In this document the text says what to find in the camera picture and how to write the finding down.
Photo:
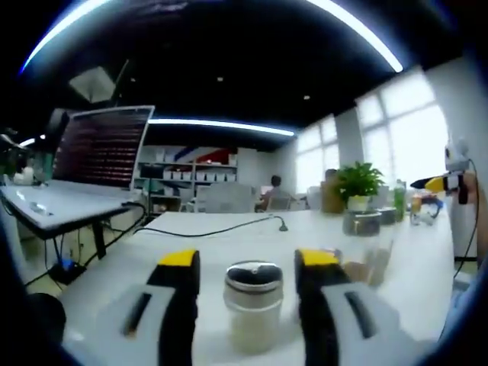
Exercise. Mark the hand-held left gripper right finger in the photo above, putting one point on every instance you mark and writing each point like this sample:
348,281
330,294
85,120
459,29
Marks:
316,324

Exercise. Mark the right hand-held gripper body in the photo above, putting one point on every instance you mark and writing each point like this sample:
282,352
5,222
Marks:
457,158

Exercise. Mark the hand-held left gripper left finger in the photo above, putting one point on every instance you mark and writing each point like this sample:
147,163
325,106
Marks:
175,324

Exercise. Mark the seasoning bottle white powder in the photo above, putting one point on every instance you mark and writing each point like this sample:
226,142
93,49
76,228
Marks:
389,216
253,293

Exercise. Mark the seasoning bottle pale tan powder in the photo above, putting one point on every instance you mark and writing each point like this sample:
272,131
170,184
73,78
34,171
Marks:
354,272

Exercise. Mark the seasoning bottle brown granules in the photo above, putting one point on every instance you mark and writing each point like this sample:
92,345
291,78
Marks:
361,225

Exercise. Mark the green drink bottle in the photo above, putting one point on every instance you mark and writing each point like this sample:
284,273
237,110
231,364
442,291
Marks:
399,200

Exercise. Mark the person's right hand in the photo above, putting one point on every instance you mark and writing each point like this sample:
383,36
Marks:
472,187

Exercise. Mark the orange drink can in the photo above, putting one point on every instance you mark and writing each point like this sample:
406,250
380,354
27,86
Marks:
415,207

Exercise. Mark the blue white packet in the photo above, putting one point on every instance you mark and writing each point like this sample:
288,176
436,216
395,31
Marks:
431,213

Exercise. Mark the large bright window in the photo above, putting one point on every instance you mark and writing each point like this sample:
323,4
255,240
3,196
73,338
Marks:
316,160
411,145

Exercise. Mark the potted green plant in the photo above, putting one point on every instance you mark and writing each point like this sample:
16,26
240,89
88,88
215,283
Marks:
358,179

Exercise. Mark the brown paper bag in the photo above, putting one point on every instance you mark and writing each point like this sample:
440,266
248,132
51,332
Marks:
329,198

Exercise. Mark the white desk black legs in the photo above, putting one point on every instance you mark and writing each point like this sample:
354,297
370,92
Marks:
99,244

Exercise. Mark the black floor power strip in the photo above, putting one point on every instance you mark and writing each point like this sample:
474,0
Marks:
66,270

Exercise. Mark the long ceiling light strip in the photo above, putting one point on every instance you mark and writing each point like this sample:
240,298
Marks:
389,57
228,125

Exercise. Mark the light blue shirt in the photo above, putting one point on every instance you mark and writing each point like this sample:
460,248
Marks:
465,305

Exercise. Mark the row of white storage bins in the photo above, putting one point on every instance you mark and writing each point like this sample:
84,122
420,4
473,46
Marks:
198,176

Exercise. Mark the white storage shelf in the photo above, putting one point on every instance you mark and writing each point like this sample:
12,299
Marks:
190,164

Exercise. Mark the silver open laptop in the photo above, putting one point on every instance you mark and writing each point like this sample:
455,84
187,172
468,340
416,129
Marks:
99,148

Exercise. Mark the dark monitor on pole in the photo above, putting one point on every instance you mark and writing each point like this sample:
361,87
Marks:
57,124

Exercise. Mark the ceiling air conditioner unit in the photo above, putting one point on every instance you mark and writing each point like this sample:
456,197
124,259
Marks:
91,84

